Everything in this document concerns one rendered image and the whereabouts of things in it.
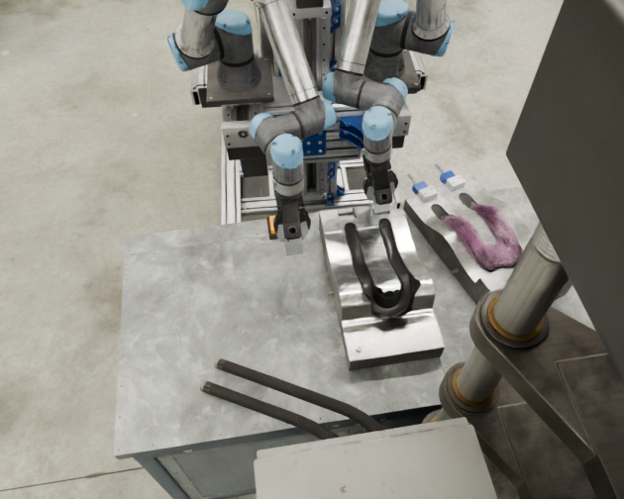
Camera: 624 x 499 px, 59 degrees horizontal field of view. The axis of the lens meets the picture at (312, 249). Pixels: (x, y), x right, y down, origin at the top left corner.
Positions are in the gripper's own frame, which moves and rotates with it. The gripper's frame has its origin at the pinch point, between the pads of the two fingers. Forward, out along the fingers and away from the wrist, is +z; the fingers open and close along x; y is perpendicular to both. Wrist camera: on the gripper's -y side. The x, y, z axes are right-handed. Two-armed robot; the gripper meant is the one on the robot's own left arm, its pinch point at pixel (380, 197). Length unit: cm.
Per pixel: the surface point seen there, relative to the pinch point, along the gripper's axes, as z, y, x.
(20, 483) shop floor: 67, -51, 152
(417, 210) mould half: 10.6, -0.9, -11.6
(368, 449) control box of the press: -68, -78, 18
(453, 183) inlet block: 10.8, 6.3, -25.3
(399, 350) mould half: 1.0, -47.4, 5.6
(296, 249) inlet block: -4.4, -14.0, 27.8
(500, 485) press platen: -21, -84, -6
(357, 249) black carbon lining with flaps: 3.1, -14.2, 10.5
